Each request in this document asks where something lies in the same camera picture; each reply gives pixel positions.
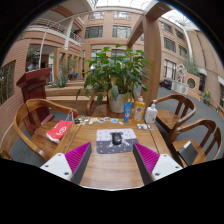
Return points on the white outdoor unit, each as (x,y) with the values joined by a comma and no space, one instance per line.
(180,87)

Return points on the yellow flowering plant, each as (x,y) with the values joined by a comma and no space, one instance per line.
(207,97)

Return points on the red shopping bag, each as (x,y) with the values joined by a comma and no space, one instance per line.
(58,130)

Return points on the white pump dispenser bottle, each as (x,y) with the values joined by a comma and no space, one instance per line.
(150,115)

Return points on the black notebook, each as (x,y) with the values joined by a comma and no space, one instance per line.
(188,152)

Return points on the dark red wooden podium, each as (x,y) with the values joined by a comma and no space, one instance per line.
(35,86)

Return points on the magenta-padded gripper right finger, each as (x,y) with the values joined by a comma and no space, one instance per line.
(150,161)

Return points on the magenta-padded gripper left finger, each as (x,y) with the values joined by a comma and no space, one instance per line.
(75,160)

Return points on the large leafy potted plant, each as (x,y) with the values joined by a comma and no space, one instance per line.
(116,71)

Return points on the dark bust statue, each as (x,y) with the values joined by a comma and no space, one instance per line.
(34,61)

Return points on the wooden armchair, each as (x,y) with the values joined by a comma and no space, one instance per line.
(186,128)
(170,118)
(36,133)
(100,110)

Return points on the grey bear print mouse pad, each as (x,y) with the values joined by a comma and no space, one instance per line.
(103,145)

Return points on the clear packet with white item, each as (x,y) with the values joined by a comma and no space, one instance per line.
(143,126)

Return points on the blue squeeze tube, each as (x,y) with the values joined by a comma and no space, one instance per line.
(127,112)

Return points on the yellow dish soap bottle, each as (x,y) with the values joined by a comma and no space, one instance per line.
(139,111)

